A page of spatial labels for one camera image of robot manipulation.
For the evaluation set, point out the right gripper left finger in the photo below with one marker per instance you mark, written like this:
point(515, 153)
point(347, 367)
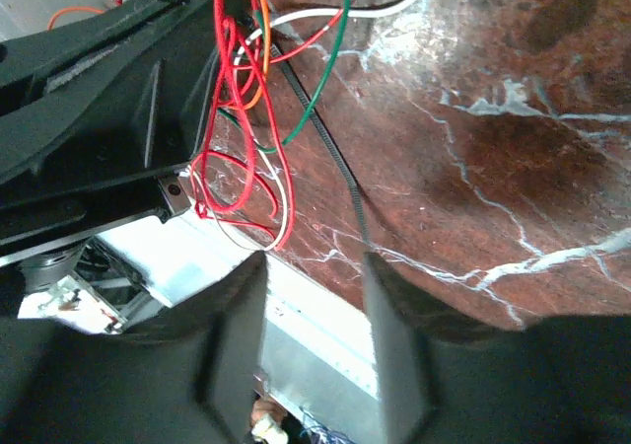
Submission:
point(182, 376)

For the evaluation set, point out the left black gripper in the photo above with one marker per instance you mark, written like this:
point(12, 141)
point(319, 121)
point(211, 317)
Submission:
point(97, 116)

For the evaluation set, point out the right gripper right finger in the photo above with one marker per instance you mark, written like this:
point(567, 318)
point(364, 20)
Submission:
point(444, 377)

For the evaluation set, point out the aluminium front rail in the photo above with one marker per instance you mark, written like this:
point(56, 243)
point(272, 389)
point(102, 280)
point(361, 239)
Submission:
point(316, 358)

